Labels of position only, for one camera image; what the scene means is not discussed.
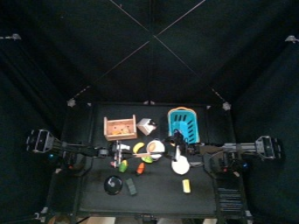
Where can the white spoon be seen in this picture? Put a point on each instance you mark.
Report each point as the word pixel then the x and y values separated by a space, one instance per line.
pixel 180 165

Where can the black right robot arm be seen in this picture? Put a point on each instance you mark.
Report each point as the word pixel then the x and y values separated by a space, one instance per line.
pixel 240 146

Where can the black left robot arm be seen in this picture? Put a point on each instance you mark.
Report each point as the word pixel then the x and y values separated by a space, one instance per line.
pixel 77 148

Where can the yellow toy banana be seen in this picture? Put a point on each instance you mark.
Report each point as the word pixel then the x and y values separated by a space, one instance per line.
pixel 138 147

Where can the green yellow toy corn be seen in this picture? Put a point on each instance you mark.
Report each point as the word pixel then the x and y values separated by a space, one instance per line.
pixel 123 166

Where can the light wooden stick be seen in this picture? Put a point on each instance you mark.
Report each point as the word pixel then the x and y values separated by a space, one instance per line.
pixel 140 155

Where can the white round bowl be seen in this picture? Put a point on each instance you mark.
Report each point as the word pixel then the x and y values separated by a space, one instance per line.
pixel 156 147

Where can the blue plastic basket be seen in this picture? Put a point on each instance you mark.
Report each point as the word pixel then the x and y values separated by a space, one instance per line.
pixel 186 121

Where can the orange toy carrot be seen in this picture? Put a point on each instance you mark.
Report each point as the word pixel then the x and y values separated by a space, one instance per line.
pixel 140 168

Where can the wooden toy crate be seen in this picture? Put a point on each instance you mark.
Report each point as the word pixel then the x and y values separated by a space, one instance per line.
pixel 120 128

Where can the white cube box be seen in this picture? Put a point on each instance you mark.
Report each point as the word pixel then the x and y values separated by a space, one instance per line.
pixel 146 126

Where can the black round lid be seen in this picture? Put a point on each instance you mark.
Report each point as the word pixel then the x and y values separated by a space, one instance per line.
pixel 114 185

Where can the yellow rectangular block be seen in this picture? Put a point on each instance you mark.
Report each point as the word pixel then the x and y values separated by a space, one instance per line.
pixel 186 186

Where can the black ribbed panel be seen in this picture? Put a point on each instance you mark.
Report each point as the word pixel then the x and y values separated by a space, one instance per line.
pixel 230 201

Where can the grey frame bracket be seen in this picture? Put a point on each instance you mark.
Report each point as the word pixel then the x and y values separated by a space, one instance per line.
pixel 291 38
pixel 226 106
pixel 13 37
pixel 148 102
pixel 71 102

